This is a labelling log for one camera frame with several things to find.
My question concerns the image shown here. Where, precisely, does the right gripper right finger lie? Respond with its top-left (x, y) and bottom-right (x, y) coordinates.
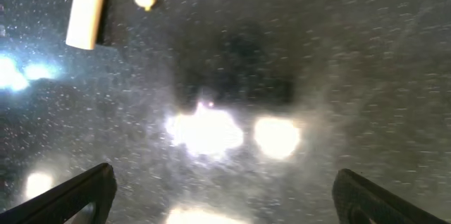
top-left (331, 168), bottom-right (448, 224)

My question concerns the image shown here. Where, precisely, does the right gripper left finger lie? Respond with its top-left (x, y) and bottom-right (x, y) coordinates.
top-left (0, 162), bottom-right (118, 224)

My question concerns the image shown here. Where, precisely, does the white shelf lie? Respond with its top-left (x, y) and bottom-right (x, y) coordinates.
top-left (65, 0), bottom-right (111, 51)

